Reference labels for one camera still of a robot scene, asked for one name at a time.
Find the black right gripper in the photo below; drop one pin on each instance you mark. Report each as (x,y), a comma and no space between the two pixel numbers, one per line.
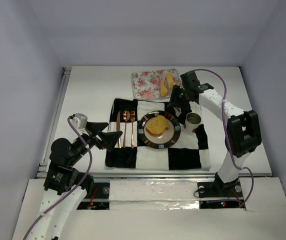
(181,95)

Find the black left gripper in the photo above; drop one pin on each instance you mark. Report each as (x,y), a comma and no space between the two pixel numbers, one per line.
(96,137)

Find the silver metal tongs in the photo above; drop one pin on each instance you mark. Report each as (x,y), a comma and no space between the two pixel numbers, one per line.
(168,84)

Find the orange croissant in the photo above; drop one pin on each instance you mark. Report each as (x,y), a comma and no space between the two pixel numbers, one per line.
(163,91)

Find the bread slice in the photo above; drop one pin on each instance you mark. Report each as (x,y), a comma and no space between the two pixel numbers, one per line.
(157,125)

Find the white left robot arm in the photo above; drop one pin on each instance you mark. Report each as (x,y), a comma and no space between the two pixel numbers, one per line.
(64,186)

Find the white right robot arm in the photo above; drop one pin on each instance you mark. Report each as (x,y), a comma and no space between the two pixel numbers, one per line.
(241,128)

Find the metal cup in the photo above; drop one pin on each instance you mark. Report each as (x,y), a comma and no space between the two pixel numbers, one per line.
(192,122)

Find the copper knife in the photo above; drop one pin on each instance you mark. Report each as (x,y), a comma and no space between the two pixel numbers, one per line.
(118,127)

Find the copper spoon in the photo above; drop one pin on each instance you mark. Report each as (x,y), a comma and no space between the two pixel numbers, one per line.
(126,117)

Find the striped rim ceramic plate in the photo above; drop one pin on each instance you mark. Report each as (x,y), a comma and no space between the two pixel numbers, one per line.
(167,138)

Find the copper fork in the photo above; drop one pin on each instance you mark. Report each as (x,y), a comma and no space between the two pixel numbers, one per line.
(132,119)

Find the floral rectangular tray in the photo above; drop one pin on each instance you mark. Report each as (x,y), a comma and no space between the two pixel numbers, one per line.
(146,84)

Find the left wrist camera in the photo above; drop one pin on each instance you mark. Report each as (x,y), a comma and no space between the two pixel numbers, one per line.
(79,121)

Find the aluminium rail frame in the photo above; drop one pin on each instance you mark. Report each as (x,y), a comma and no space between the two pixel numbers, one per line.
(91,90)

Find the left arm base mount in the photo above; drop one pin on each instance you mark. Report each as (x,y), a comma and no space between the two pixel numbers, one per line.
(97,197)

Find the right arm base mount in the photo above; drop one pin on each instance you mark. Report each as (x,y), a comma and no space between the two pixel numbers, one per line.
(218,195)

